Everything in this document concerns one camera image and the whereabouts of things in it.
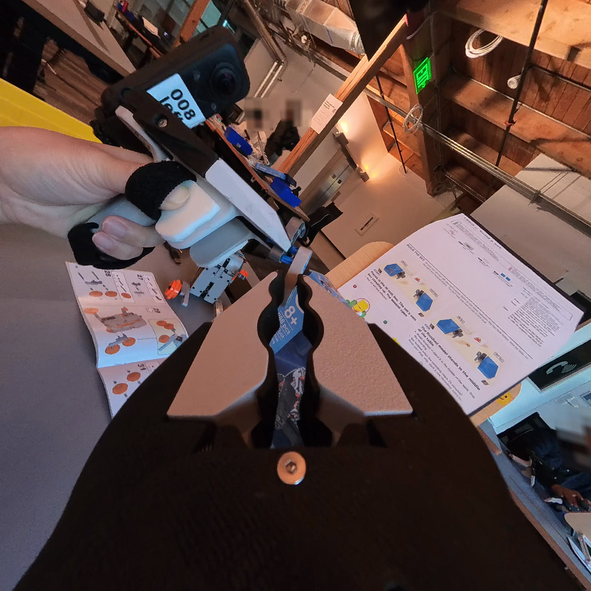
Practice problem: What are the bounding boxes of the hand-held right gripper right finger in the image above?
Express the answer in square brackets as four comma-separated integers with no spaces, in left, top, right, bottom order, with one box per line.
[298,273,414,446]

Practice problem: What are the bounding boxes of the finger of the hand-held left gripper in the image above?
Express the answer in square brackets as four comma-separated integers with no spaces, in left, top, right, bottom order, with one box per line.
[190,220,274,268]
[204,160,292,252]

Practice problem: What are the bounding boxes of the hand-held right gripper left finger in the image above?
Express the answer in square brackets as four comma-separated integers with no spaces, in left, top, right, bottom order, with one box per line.
[167,271,284,448]

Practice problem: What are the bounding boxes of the grey holed beam with blue pin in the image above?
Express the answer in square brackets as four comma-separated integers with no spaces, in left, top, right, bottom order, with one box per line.
[270,217,306,265]

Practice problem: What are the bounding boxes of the short grey toy beam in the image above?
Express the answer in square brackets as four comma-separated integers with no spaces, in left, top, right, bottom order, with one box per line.
[283,247,312,287]

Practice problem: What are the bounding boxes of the grey desk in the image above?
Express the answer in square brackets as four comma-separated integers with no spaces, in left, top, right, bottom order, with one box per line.
[0,222,342,591]

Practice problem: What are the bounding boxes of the person's left hand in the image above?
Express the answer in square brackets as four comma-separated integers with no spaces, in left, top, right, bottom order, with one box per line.
[0,127,192,259]

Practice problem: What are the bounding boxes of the partly built toy robot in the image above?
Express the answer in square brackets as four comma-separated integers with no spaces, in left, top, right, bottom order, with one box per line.
[181,251,250,319]

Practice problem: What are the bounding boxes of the long wooden work table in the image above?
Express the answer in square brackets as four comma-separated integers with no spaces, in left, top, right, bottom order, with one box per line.
[203,118,311,223]

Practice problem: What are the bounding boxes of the blue plastic bin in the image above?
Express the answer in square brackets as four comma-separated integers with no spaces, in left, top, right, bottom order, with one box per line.
[269,175,302,209]
[224,127,255,156]

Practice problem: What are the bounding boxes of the black office chair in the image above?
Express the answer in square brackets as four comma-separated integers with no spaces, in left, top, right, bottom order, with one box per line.
[305,203,343,246]

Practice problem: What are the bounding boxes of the robot kit box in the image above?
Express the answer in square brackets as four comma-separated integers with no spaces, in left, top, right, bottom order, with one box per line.
[270,270,352,448]

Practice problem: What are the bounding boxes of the wooden backboard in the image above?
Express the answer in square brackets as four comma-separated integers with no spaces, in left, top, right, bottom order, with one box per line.
[325,242,522,428]

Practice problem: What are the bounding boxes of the open white instruction booklet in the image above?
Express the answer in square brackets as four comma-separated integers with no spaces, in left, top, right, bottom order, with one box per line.
[66,261,190,418]

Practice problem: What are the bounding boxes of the white instruction poster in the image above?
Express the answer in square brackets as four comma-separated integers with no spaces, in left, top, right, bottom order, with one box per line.
[338,213,585,416]

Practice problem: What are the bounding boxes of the white paper notice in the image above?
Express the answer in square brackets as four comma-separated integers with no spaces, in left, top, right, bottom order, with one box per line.
[310,94,344,133]

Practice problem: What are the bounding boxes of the grey background table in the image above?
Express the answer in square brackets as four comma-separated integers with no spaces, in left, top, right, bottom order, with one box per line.
[23,0,135,77]

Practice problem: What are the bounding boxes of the yellow plastic bin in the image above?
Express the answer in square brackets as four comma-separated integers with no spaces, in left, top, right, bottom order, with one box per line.
[0,78,100,144]

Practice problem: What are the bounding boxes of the black phone sign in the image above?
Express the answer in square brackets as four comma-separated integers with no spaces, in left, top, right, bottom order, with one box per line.
[528,350,591,394]

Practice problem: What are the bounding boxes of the grey table with wooden edge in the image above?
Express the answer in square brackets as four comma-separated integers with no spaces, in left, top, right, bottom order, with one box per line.
[479,419,591,588]

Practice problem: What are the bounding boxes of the green exit sign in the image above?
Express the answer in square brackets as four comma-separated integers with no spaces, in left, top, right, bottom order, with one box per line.
[413,55,433,96]

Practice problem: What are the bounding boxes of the metal air duct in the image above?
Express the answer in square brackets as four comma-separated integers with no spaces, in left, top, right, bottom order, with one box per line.
[298,0,366,55]

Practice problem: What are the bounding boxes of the white cable coil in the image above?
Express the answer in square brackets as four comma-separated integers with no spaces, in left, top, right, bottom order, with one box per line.
[464,28,505,60]
[408,103,437,135]

